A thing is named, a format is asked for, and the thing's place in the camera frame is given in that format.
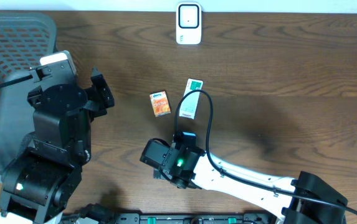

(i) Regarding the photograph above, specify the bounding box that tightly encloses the white green carton box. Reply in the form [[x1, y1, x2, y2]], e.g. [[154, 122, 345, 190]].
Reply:
[[179, 78, 203, 119]]

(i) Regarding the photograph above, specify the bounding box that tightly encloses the orange tissue pack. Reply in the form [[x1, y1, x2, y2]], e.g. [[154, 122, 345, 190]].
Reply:
[[150, 91, 171, 117]]

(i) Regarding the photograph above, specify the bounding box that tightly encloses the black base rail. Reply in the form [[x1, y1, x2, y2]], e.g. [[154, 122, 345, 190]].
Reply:
[[115, 212, 277, 224]]

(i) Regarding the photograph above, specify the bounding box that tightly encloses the black camera cable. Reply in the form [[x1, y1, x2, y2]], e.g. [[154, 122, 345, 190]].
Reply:
[[173, 89, 357, 224]]

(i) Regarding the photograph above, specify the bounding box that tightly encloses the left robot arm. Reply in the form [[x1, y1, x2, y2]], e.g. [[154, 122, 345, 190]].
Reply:
[[0, 68, 115, 223]]

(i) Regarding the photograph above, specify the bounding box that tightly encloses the white barcode scanner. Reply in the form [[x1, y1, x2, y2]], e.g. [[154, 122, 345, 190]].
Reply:
[[176, 2, 202, 45]]

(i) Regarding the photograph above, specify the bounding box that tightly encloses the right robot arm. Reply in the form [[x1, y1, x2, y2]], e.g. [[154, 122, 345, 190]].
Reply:
[[140, 139, 348, 224]]

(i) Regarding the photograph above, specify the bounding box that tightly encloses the dark grey mesh basket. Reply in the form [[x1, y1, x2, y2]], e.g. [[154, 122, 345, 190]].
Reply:
[[0, 12, 57, 183]]

